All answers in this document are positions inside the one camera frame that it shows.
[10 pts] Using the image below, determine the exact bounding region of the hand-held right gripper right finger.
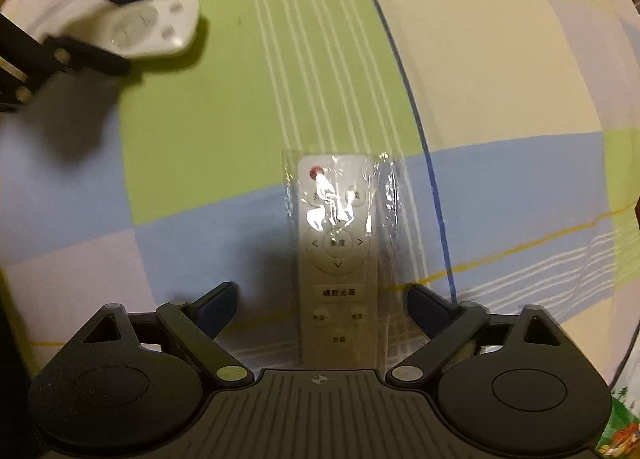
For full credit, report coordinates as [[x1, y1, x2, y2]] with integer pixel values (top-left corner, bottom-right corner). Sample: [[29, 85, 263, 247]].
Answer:
[[385, 283, 585, 386]]

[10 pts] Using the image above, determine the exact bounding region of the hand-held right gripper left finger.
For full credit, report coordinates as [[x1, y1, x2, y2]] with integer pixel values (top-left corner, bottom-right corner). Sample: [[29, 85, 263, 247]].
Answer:
[[64, 280, 255, 388]]

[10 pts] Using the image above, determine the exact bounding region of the small white remote control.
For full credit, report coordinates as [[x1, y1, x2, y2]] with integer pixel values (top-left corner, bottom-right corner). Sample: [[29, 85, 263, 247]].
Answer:
[[25, 0, 202, 60]]

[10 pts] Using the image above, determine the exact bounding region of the long white remote control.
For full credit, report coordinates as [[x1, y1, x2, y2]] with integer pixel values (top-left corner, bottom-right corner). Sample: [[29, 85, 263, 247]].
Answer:
[[281, 150, 402, 371]]

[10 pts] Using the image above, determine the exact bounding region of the checked tablecloth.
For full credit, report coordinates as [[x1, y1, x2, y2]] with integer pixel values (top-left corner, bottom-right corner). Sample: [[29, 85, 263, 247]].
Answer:
[[0, 0, 640, 391]]

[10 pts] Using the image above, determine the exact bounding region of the green cartoon printed bag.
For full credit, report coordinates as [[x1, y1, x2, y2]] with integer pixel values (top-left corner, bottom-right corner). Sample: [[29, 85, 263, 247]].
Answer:
[[596, 383, 640, 459]]

